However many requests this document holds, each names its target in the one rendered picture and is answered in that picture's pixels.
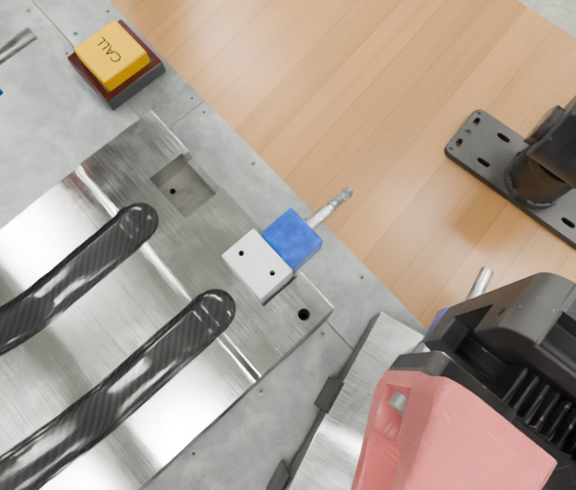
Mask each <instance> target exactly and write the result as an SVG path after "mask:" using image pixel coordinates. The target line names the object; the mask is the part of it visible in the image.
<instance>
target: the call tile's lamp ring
mask: <svg viewBox="0 0 576 490"><path fill-rule="evenodd" d="M118 23H119V25H120V26H121V27H122V28H123V29H124V30H125V31H126V32H127V33H128V34H129V35H130V36H131V37H132V38H133V39H134V40H135V41H136V42H137V43H138V44H139V45H140V46H141V47H142V49H143V50H144V51H145V52H146V53H147V55H148V56H149V57H150V58H151V59H152V60H153V61H152V62H151V63H149V64H148V65H146V66H145V67H144V68H142V69H141V70H140V71H138V72H137V73H136V74H134V75H133V76H132V77H130V78H129V79H127V80H126V81H125V82H123V83H122V84H121V85H119V86H118V87H116V88H115V89H114V90H112V91H111V92H109V93H108V92H107V91H106V90H105V89H104V88H103V87H102V86H101V85H100V83H99V82H98V81H97V80H96V79H95V78H94V77H93V76H92V75H91V74H90V72H89V71H88V70H87V69H86V68H85V67H84V66H83V65H82V64H81V63H80V61H79V60H78V59H77V58H76V57H77V55H76V54H75V52H73V53H72V54H70V55H69V56H67V57H68V58H69V59H70V61H71V62H72V63H73V64H74V65H75V66H76V67H77V68H78V69H79V71H80V72H81V73H82V74H83V75H84V76H85V77H86V78H87V79H88V80H89V82H90V83H91V84H92V85H93V86H94V87H95V88H96V89H97V90H98V92H99V93H100V94H101V95H102V96H103V97H104V98H105V99H106V100H107V101H109V100H110V99H112V98H113V97H114V96H116V95H117V94H118V93H120V92H121V91H122V90H124V89H125V88H127V87H128V86H129V85H131V84H132V83H134V82H135V81H136V80H138V79H139V78H140V77H142V76H143V75H144V74H146V73H147V72H148V71H150V70H151V69H152V68H154V67H155V66H156V65H158V64H159V63H161V60H160V59H159V58H158V57H157V56H156V55H155V54H154V53H153V52H152V51H151V50H150V49H149V48H148V47H147V46H146V45H145V44H144V43H143V42H142V41H141V40H140V39H139V38H138V37H137V36H136V35H135V33H134V32H133V31H132V30H131V29H130V28H129V27H128V26H127V25H126V24H125V23H124V22H123V21H122V20H121V19H120V20H118Z"/></svg>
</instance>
